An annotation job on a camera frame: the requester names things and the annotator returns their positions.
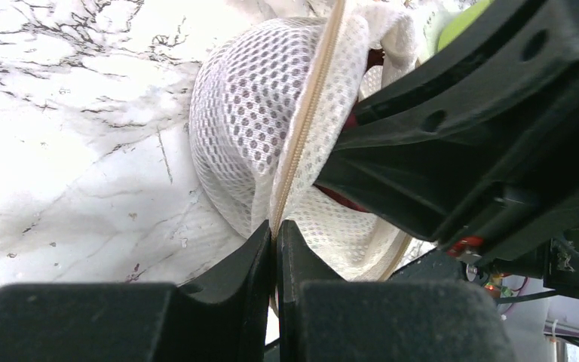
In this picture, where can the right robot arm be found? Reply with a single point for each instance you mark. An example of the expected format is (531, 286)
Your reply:
(559, 260)

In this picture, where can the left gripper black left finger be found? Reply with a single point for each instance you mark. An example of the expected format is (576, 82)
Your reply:
(220, 315)

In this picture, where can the green plastic tray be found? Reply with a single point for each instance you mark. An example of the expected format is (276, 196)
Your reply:
(458, 22)

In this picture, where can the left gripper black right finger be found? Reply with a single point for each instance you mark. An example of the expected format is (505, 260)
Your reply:
(412, 317)

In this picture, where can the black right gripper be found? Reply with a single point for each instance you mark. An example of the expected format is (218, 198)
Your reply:
(481, 141)

